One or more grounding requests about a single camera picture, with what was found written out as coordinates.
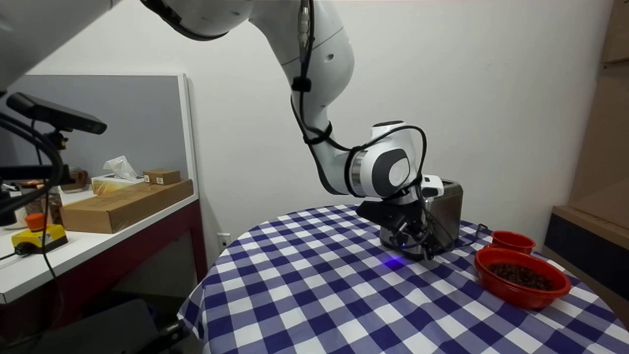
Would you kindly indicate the small red bowl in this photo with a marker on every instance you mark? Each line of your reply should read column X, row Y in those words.
column 514, row 241

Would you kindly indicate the large red bowl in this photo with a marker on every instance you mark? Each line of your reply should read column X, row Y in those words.
column 518, row 296

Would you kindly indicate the wooden cabinet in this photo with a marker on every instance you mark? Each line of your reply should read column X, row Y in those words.
column 601, row 165

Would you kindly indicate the white top desk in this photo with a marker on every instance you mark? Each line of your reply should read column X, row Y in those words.
column 99, row 247

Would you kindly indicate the flat cardboard box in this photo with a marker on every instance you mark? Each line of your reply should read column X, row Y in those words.
column 125, row 204

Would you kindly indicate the coffee beans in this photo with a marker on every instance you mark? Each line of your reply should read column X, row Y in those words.
column 524, row 277

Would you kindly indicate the black camera stand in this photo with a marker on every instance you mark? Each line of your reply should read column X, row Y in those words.
column 40, row 149

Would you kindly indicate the clear plastic bag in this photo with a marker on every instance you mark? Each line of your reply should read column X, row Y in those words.
column 119, row 168

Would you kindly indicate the blue white checkered tablecloth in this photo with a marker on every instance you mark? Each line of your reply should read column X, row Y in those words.
column 341, row 296

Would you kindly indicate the silver toaster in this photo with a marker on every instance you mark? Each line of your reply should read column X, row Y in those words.
column 447, row 214

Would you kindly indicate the black bar camera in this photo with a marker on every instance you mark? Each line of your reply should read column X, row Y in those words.
column 56, row 115

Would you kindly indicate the yellow emergency stop button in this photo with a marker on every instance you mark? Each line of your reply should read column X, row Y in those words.
column 40, row 237

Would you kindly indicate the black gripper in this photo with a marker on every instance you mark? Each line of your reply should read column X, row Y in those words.
column 396, row 220

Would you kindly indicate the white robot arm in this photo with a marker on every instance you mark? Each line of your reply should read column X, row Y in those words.
column 327, row 66

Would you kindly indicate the small cardboard box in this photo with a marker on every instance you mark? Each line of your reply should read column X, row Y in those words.
column 164, row 176

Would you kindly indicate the grey partition board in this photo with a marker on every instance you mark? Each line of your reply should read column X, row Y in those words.
column 131, row 125

